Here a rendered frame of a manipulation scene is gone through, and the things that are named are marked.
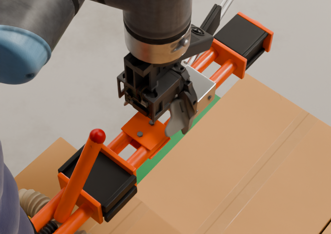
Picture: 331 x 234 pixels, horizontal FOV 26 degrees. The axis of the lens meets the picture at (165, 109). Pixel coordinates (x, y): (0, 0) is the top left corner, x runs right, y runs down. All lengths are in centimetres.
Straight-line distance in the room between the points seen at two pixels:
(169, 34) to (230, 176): 84
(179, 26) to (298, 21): 185
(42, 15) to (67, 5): 4
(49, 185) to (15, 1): 49
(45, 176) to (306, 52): 157
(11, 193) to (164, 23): 29
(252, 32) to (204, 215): 57
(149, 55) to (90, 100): 155
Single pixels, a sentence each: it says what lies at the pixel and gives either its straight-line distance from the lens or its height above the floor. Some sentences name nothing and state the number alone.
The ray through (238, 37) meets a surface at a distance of 122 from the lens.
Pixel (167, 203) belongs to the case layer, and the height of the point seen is 54.
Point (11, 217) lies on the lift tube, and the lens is 75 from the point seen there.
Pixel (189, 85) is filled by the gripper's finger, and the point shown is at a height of 118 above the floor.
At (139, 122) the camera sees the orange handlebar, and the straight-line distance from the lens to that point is 112.
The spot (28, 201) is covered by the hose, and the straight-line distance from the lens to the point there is 114.
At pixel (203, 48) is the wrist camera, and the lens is 108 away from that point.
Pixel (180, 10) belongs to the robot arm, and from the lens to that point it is 89.
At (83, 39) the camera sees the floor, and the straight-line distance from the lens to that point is 266.
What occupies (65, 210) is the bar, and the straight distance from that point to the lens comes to 105.
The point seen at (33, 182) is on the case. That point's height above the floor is 94.
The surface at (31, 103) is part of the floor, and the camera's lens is 251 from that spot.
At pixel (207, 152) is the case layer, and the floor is 54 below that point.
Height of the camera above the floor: 203
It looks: 56 degrees down
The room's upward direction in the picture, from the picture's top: straight up
